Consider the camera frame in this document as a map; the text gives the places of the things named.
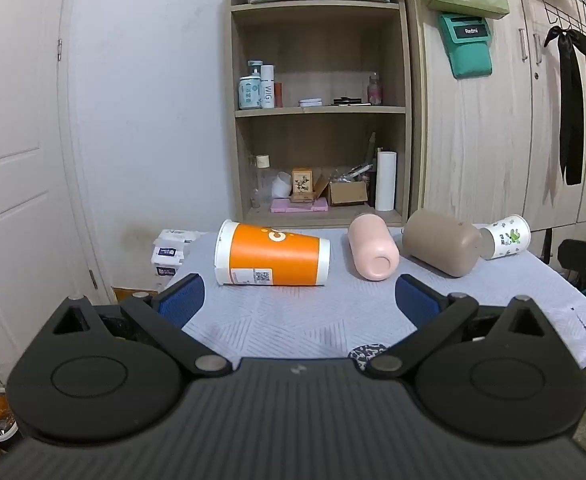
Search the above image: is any pink tumbler cup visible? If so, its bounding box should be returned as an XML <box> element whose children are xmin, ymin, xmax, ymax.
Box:
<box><xmin>348</xmin><ymin>214</ymin><xmax>400</xmax><ymax>282</ymax></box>

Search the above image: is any taupe tumbler cup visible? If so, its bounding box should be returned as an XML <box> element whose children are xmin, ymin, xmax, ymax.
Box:
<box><xmin>402</xmin><ymin>209</ymin><xmax>482</xmax><ymax>278</ymax></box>

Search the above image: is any orange white paper cup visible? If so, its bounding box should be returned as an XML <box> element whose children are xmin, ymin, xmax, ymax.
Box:
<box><xmin>214</xmin><ymin>220</ymin><xmax>331</xmax><ymax>286</ymax></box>

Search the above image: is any white floral paper cup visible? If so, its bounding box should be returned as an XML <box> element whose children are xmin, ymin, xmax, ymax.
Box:
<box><xmin>479</xmin><ymin>214</ymin><xmax>532</xmax><ymax>260</ymax></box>

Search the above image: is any white small cup on shelf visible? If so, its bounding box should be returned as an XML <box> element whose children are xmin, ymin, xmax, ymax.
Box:
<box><xmin>271</xmin><ymin>171</ymin><xmax>293</xmax><ymax>198</ymax></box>

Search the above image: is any white tissue pack stack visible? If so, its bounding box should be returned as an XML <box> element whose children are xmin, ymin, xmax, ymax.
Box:
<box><xmin>151</xmin><ymin>229</ymin><xmax>203</xmax><ymax>292</ymax></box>

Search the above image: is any grey patterned tablecloth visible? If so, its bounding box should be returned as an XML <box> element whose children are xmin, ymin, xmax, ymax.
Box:
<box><xmin>170</xmin><ymin>229</ymin><xmax>586</xmax><ymax>367</ymax></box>

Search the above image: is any white door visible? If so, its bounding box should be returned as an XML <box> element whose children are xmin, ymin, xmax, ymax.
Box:
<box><xmin>0</xmin><ymin>0</ymin><xmax>108</xmax><ymax>385</ymax></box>

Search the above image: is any small cardboard box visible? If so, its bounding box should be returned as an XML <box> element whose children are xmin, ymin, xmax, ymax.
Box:
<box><xmin>314</xmin><ymin>174</ymin><xmax>368</xmax><ymax>206</ymax></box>

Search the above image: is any pink flat box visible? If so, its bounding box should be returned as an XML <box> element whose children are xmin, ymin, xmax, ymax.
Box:
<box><xmin>270</xmin><ymin>197</ymin><xmax>329</xmax><ymax>214</ymax></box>

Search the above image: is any clear bottle beige cap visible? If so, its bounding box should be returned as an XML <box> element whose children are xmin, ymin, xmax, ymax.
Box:
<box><xmin>250</xmin><ymin>155</ymin><xmax>271</xmax><ymax>209</ymax></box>

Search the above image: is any white paper towel roll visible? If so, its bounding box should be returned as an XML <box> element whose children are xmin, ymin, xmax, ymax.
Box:
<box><xmin>375</xmin><ymin>151</ymin><xmax>397</xmax><ymax>211</ymax></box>

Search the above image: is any light wood wardrobe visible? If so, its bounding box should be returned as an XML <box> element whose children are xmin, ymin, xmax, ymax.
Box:
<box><xmin>404</xmin><ymin>0</ymin><xmax>586</xmax><ymax>252</ymax></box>

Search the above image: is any wooden floral box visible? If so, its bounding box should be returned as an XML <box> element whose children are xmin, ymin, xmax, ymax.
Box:
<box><xmin>291</xmin><ymin>168</ymin><xmax>314</xmax><ymax>203</ymax></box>

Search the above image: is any pink small bottle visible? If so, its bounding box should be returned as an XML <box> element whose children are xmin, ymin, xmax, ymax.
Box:
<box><xmin>368</xmin><ymin>73</ymin><xmax>383</xmax><ymax>106</ymax></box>

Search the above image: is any teal pump bottle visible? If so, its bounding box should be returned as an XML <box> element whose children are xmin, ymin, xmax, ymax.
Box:
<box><xmin>238</xmin><ymin>60</ymin><xmax>262</xmax><ymax>110</ymax></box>

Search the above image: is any white tube bottle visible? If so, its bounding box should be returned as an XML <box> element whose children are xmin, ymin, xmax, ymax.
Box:
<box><xmin>260</xmin><ymin>64</ymin><xmax>276</xmax><ymax>110</ymax></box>

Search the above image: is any wooden shelf unit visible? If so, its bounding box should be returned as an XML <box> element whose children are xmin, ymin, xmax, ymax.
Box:
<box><xmin>224</xmin><ymin>0</ymin><xmax>412</xmax><ymax>229</ymax></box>

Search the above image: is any red small bottle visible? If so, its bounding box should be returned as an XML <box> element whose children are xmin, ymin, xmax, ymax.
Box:
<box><xmin>274</xmin><ymin>82</ymin><xmax>283</xmax><ymax>108</ymax></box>

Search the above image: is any teal Redmi pouch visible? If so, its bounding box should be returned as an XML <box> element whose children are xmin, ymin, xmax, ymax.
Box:
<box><xmin>438</xmin><ymin>13</ymin><xmax>492</xmax><ymax>79</ymax></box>

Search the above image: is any black ribbon bow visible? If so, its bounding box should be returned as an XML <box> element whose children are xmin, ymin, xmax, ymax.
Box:
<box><xmin>543</xmin><ymin>26</ymin><xmax>586</xmax><ymax>186</ymax></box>

